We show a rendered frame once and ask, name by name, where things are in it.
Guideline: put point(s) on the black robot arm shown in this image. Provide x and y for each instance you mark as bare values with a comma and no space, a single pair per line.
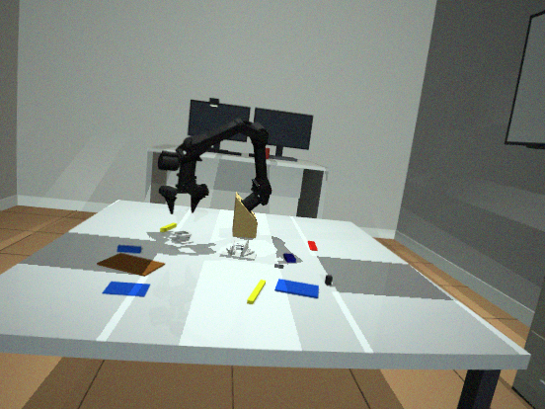
197,144

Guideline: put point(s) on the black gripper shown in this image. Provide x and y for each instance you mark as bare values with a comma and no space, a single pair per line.
169,192

